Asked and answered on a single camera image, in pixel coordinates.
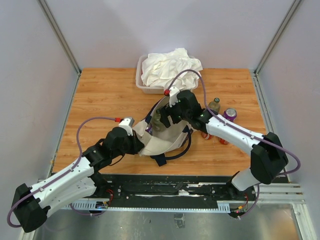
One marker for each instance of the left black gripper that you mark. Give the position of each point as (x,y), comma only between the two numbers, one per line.
(137,145)

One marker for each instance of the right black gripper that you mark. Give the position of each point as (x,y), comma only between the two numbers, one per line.
(165,112)

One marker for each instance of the beige canvas tote bag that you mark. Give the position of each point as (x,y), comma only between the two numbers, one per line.
(170,144)

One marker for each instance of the clear glass bottle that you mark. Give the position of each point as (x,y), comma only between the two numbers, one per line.
(157,125)
(215,106)

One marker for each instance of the red soda can front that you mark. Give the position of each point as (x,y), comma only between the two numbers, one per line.
(206,136)

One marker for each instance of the red soda can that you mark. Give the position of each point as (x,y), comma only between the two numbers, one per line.
(206,136)
(223,141)

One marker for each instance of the red soda can back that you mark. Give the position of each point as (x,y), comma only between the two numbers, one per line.
(223,141)

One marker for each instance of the purple soda can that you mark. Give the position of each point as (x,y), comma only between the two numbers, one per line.
(230,114)
(149,129)

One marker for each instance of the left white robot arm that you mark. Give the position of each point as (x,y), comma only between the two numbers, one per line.
(32,205)

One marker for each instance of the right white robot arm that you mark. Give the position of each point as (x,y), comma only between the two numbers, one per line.
(267,156)

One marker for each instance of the clear plastic bin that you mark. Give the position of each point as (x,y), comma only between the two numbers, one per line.
(140,77)

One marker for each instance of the white crumpled cloth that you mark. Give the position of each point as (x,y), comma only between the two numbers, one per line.
(172,67)

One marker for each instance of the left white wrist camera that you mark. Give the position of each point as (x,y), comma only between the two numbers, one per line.
(126,124)

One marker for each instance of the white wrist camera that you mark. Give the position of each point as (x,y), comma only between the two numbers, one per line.
(172,93)
(126,124)

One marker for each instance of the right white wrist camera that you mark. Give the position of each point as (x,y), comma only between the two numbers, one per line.
(172,93)

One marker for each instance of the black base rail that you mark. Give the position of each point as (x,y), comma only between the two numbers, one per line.
(168,192)

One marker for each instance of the left aluminium frame post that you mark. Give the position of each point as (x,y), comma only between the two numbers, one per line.
(59,35)

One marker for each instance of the aluminium frame post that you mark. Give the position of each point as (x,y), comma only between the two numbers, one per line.
(293,9)
(59,35)

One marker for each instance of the right aluminium frame post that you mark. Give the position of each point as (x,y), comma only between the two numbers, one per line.
(293,9)

